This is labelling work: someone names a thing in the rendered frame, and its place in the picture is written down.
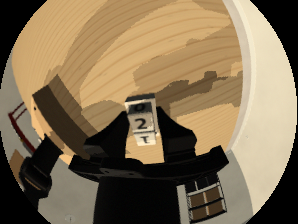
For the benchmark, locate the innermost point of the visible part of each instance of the white number cube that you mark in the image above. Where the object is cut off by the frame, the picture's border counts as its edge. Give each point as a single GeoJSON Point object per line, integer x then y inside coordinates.
{"type": "Point", "coordinates": [140, 117]}
{"type": "Point", "coordinates": [145, 137]}

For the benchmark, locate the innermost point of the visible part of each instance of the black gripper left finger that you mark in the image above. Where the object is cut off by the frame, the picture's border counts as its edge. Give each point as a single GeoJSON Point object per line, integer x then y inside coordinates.
{"type": "Point", "coordinates": [109, 142]}

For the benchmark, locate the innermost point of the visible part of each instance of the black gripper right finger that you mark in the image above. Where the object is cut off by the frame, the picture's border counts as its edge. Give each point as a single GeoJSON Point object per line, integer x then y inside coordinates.
{"type": "Point", "coordinates": [178, 142]}

